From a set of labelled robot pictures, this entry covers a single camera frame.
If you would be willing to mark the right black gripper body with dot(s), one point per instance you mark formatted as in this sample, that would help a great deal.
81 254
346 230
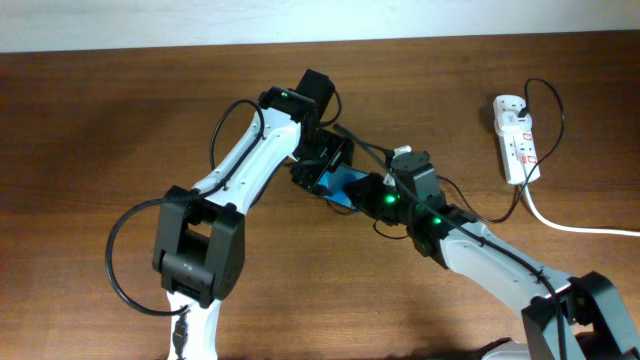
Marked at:
378 199

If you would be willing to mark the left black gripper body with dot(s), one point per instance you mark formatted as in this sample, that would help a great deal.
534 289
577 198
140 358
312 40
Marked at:
314 155

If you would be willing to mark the white power strip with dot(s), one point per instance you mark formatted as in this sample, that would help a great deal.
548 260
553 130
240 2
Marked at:
517 150

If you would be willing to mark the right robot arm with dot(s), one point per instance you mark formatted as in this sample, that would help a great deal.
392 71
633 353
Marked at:
564 316

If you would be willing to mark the blue screen Galaxy smartphone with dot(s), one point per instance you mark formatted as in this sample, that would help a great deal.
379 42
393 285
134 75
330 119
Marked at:
332 184

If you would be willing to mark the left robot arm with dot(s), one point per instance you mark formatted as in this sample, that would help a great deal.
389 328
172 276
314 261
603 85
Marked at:
199 251

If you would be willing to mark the white USB charger plug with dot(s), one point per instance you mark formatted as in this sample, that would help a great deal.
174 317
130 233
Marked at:
509 122

